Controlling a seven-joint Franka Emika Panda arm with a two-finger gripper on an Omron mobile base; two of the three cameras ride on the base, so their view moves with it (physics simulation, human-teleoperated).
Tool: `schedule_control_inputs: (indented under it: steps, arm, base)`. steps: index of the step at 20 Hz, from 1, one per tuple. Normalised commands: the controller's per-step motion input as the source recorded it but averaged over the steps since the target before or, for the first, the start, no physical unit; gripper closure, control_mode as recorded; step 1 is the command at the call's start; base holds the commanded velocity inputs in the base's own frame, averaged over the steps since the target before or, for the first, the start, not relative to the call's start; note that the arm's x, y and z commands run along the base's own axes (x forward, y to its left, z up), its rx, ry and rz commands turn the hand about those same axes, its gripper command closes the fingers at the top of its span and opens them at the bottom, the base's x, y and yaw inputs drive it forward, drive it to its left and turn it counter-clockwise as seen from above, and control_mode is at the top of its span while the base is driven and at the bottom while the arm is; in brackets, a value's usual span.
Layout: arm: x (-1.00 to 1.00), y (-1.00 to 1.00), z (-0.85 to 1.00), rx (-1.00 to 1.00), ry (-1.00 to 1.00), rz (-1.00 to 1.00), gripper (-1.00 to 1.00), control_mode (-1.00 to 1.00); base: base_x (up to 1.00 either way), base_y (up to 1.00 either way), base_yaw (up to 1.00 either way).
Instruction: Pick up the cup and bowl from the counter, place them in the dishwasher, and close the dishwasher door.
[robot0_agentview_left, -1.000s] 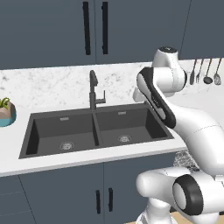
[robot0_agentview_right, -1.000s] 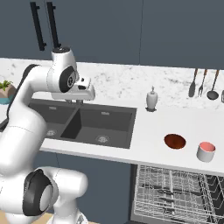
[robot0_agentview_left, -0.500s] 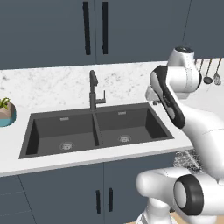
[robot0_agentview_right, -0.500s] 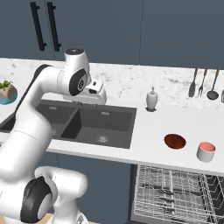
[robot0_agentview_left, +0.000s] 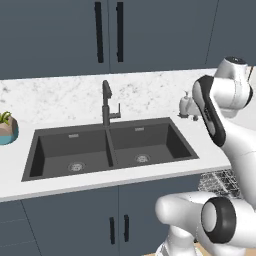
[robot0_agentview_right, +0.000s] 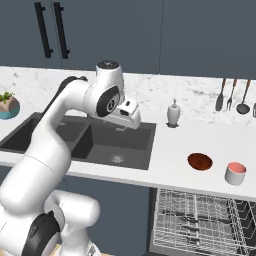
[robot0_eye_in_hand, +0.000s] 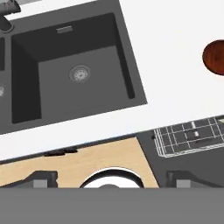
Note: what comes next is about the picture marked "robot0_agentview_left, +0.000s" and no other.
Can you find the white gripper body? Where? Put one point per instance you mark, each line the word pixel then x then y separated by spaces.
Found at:
pixel 186 106

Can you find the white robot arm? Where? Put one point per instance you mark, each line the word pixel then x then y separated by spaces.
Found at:
pixel 240 156

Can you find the grey base cupboard door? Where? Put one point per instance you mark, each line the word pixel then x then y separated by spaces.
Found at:
pixel 143 203
pixel 73 223

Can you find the dark sink tap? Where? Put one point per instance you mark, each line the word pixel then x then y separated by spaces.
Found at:
pixel 106 103

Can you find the dark double sink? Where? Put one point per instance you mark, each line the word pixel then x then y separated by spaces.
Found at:
pixel 110 150

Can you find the plant in teal pot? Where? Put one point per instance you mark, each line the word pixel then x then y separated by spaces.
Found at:
pixel 6 131

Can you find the grey drawer front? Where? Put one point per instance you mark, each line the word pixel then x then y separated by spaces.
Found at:
pixel 18 249
pixel 11 211
pixel 15 231

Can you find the grey wall cupboard door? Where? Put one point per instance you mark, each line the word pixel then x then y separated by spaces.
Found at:
pixel 163 33
pixel 233 30
pixel 50 36

